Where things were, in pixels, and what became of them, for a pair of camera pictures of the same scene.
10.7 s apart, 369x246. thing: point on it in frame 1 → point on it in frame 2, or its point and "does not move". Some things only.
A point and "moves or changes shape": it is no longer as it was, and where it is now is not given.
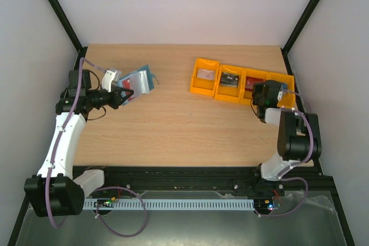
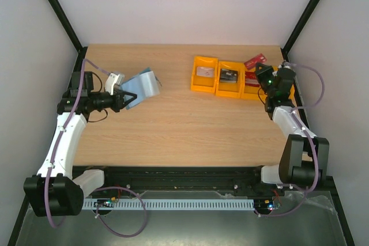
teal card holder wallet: (141, 82) moves or changes shape
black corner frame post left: (58, 9) does not move
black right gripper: (258, 96) → (262, 71)
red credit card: (126, 84) → (252, 63)
